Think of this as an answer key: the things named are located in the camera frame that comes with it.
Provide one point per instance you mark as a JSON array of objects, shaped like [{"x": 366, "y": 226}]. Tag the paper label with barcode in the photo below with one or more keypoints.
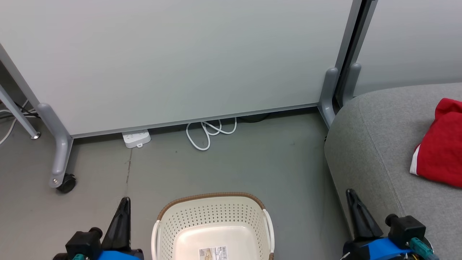
[{"x": 213, "y": 253}]

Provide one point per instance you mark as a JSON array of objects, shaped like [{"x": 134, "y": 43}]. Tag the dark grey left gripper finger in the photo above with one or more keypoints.
[{"x": 121, "y": 227}]

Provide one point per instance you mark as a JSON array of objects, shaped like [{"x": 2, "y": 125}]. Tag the black caster wheel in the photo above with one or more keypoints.
[{"x": 67, "y": 183}]

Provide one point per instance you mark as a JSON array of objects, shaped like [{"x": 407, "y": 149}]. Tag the white power strip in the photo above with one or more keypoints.
[{"x": 136, "y": 138}]

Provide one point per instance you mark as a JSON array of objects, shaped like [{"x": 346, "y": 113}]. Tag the red garment with white trim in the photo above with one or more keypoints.
[{"x": 442, "y": 144}]

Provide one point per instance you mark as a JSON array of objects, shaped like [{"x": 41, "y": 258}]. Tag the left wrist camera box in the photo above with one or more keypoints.
[{"x": 86, "y": 243}]

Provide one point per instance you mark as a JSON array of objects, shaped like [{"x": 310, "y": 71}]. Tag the cream perforated laundry basket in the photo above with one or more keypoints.
[{"x": 216, "y": 216}]

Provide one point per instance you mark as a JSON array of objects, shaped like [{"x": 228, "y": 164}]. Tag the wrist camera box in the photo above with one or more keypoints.
[
  {"x": 86, "y": 243},
  {"x": 400, "y": 234}
]

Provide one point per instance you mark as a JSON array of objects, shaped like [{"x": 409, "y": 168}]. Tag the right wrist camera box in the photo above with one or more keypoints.
[{"x": 400, "y": 234}]

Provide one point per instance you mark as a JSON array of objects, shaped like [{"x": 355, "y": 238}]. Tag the large white partition panel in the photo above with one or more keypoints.
[{"x": 162, "y": 54}]

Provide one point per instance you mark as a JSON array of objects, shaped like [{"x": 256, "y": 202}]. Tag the narrow white partition panel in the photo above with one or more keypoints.
[{"x": 415, "y": 36}]

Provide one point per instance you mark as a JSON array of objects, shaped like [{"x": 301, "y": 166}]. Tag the grey metal desk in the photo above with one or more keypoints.
[{"x": 18, "y": 112}]

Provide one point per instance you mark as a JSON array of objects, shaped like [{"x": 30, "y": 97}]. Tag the grey partition foot with caster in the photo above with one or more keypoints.
[{"x": 59, "y": 144}]

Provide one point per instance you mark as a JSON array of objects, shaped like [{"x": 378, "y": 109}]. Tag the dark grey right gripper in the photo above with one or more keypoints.
[{"x": 352, "y": 251}]

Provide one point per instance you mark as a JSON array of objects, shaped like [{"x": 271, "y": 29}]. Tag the grey fabric sofa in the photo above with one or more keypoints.
[{"x": 364, "y": 144}]

